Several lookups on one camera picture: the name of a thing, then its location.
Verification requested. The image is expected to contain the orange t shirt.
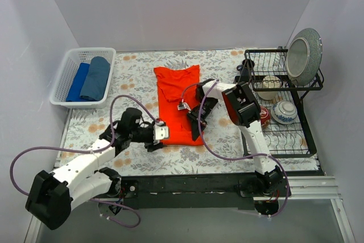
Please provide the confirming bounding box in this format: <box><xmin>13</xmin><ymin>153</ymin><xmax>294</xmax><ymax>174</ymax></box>
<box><xmin>154</xmin><ymin>65</ymin><xmax>203</xmax><ymax>146</ymax></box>

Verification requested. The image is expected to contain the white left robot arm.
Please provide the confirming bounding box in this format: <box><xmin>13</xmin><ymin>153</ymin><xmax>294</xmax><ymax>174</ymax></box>
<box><xmin>25</xmin><ymin>108</ymin><xmax>169</xmax><ymax>230</ymax></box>

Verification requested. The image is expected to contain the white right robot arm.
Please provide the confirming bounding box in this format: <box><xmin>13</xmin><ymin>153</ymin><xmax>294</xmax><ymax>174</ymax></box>
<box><xmin>187</xmin><ymin>79</ymin><xmax>286</xmax><ymax>196</ymax></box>

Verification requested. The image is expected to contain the floral patterned table cloth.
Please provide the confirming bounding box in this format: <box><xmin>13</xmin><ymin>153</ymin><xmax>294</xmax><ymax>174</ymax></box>
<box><xmin>56</xmin><ymin>49</ymin><xmax>319</xmax><ymax>176</ymax></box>

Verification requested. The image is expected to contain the black cup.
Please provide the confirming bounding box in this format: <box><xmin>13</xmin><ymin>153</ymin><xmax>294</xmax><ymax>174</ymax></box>
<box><xmin>237</xmin><ymin>59</ymin><xmax>255</xmax><ymax>76</ymax></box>

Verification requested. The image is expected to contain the red bowl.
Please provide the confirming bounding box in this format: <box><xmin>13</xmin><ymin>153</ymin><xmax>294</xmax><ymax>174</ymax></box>
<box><xmin>260</xmin><ymin>106</ymin><xmax>271</xmax><ymax>128</ymax></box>

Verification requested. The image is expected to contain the grey blue rolled shirt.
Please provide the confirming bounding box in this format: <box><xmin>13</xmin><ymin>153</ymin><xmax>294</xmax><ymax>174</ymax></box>
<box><xmin>80</xmin><ymin>56</ymin><xmax>110</xmax><ymax>101</ymax></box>

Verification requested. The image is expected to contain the royal blue rolled shirt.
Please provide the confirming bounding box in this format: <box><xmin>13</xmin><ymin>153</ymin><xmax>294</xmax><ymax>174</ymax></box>
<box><xmin>65</xmin><ymin>63</ymin><xmax>90</xmax><ymax>102</ymax></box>

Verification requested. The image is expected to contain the white blue patterned bowl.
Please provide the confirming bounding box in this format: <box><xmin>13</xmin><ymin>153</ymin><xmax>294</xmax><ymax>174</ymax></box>
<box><xmin>271</xmin><ymin>101</ymin><xmax>297</xmax><ymax>125</ymax></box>

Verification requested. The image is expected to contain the white plastic basket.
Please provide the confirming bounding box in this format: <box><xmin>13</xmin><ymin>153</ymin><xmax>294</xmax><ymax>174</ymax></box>
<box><xmin>50</xmin><ymin>47</ymin><xmax>116</xmax><ymax>109</ymax></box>

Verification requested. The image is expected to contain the grey patterned plate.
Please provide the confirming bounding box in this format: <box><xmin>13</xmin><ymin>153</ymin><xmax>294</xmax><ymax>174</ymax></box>
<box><xmin>285</xmin><ymin>28</ymin><xmax>322</xmax><ymax>87</ymax></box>

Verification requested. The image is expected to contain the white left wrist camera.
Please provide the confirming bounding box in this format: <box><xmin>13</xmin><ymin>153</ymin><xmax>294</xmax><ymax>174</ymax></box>
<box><xmin>153</xmin><ymin>120</ymin><xmax>169</xmax><ymax>142</ymax></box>

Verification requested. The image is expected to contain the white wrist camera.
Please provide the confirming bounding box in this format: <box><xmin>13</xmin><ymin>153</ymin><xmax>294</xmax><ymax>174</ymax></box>
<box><xmin>153</xmin><ymin>120</ymin><xmax>169</xmax><ymax>142</ymax></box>
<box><xmin>177</xmin><ymin>100</ymin><xmax>191</xmax><ymax>111</ymax></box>

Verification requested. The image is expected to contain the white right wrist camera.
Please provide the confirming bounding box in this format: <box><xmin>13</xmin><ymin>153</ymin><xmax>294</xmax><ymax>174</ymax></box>
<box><xmin>177</xmin><ymin>100</ymin><xmax>191</xmax><ymax>111</ymax></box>

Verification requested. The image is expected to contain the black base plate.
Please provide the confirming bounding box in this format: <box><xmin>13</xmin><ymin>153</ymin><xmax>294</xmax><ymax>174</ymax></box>
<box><xmin>88</xmin><ymin>173</ymin><xmax>292</xmax><ymax>209</ymax></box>

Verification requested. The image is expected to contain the black wire dish rack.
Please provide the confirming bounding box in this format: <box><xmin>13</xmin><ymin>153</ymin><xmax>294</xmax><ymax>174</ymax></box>
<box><xmin>234</xmin><ymin>47</ymin><xmax>324</xmax><ymax>158</ymax></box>

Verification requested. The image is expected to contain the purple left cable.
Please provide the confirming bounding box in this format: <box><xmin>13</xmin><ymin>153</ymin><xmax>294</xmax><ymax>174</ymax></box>
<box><xmin>10</xmin><ymin>94</ymin><xmax>166</xmax><ymax>229</ymax></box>

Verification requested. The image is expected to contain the aluminium frame rail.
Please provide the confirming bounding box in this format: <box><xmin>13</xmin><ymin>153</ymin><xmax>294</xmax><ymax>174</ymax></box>
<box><xmin>24</xmin><ymin>176</ymin><xmax>356</xmax><ymax>242</ymax></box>

